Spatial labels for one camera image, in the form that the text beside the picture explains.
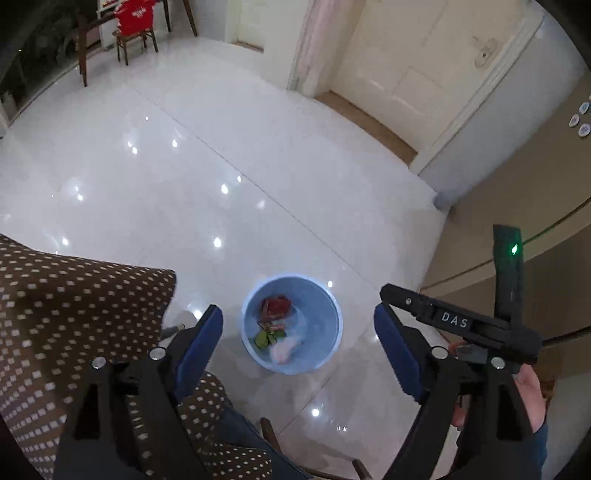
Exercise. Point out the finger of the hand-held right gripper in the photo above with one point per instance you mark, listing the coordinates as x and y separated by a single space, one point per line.
406 301

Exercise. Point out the dark glass window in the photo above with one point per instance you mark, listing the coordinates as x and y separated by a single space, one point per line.
37 55

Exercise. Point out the person's right hand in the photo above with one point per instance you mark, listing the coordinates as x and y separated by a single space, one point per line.
531 397

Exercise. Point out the blue plastic basin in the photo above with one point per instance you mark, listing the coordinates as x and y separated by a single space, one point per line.
318 323

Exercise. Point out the green leaf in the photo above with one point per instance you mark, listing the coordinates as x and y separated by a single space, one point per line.
262 340

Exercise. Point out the red crumpled wrapper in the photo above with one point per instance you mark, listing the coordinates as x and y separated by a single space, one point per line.
277 307

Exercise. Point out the round beige table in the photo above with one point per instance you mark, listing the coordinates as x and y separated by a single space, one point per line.
531 194

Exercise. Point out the small wooden chair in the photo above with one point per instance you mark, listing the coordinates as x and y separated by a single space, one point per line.
127 46

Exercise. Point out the small blue white cup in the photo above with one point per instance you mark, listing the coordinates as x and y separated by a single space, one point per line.
585 107
574 120
585 130

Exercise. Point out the red shirt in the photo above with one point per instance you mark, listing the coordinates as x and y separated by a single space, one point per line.
135 14

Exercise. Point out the brown dotted seat cushion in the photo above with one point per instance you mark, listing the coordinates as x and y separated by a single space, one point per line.
69 300

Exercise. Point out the white panel door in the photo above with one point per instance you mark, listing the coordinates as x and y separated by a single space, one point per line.
415 60

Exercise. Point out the wooden table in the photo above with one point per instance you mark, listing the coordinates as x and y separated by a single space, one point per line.
83 50

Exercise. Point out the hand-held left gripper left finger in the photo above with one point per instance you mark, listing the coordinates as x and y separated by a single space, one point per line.
199 350

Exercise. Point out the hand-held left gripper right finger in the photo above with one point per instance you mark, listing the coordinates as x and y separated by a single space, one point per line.
396 353

